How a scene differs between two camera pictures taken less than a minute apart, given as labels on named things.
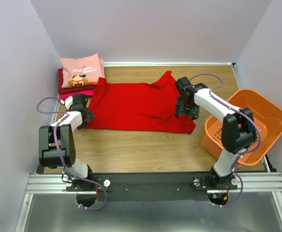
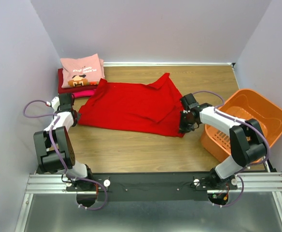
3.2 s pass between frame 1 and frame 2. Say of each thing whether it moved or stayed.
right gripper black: moved
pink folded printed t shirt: stayed
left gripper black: moved
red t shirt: stayed
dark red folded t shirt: stayed
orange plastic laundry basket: stayed
